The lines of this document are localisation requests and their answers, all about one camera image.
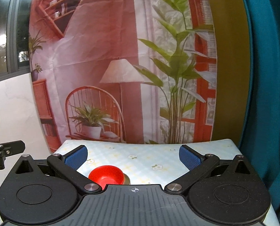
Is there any teal curtain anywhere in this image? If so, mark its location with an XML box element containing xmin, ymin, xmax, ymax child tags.
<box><xmin>240</xmin><ymin>0</ymin><xmax>280</xmax><ymax>218</ymax></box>

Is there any dark window frame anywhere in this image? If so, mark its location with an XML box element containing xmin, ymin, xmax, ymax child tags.
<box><xmin>0</xmin><ymin>0</ymin><xmax>32</xmax><ymax>81</ymax></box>

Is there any floral checked tablecloth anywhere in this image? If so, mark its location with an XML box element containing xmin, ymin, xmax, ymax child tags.
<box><xmin>0</xmin><ymin>138</ymin><xmax>280</xmax><ymax>226</ymax></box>

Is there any green square plate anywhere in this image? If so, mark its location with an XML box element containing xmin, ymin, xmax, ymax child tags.
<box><xmin>123</xmin><ymin>174</ymin><xmax>130</xmax><ymax>185</ymax></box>

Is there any printed room backdrop cloth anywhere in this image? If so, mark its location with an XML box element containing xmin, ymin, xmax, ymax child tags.
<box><xmin>29</xmin><ymin>0</ymin><xmax>217</xmax><ymax>152</ymax></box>

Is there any red bowl front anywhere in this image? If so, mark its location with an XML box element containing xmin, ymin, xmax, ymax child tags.
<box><xmin>88</xmin><ymin>165</ymin><xmax>125</xmax><ymax>189</ymax></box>

